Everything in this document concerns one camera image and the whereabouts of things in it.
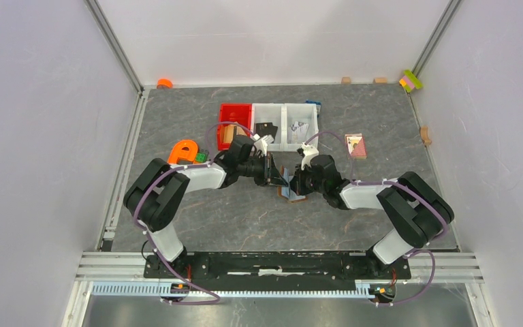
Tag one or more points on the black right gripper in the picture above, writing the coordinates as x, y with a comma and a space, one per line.
296, 182

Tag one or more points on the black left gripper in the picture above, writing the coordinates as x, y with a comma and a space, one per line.
276, 178

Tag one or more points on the brown leather card holder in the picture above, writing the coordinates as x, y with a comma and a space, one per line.
285, 192

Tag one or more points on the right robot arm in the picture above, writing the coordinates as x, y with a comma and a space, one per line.
417, 212

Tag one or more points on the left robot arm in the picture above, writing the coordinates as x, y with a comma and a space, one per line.
155, 196

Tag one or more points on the playing card box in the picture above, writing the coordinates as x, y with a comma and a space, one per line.
356, 146

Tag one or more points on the cards in white bin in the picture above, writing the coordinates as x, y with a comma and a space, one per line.
297, 132

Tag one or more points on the black card in bin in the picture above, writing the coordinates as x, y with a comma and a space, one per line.
266, 129

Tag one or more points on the cards in red bin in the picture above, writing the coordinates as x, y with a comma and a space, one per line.
226, 135

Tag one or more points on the white plastic bin right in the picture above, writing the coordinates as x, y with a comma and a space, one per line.
300, 112

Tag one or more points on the white plastic bin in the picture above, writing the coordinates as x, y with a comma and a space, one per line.
269, 120
300, 112

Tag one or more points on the white plastic bin left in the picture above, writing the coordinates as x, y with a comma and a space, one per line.
269, 120

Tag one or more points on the green toy block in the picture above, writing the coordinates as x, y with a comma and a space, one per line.
200, 158

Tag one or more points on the blue toy piece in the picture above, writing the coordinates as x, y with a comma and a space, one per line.
317, 104

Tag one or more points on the orange tape dispenser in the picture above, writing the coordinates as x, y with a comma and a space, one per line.
184, 152

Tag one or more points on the wooden block left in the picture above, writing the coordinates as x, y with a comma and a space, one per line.
346, 80

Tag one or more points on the wooden arch block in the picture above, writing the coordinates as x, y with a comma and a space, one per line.
425, 136

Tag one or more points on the colourful toy block stack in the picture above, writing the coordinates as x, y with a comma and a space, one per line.
409, 82

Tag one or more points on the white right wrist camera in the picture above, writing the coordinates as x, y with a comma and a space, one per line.
307, 152

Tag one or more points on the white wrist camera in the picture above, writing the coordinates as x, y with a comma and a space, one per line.
261, 143
307, 152

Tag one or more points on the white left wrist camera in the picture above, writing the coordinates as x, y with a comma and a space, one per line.
261, 143

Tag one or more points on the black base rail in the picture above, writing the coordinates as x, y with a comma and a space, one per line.
277, 270

